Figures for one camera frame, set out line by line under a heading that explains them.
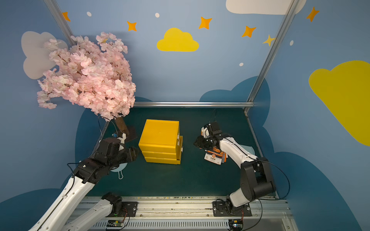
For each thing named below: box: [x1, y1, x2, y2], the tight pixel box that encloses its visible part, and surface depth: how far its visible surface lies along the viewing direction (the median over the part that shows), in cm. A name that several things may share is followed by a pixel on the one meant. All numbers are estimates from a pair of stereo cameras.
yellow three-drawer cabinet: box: [138, 119, 184, 165], surface depth 82 cm
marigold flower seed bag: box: [203, 149, 224, 166], surface depth 95 cm
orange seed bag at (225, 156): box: [221, 152, 229, 164], surface depth 95 cm
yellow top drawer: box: [138, 135, 180, 154], surface depth 78 cm
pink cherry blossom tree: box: [36, 32, 136, 135], surface depth 64 cm
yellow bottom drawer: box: [144, 156, 178, 165], surface depth 89 cm
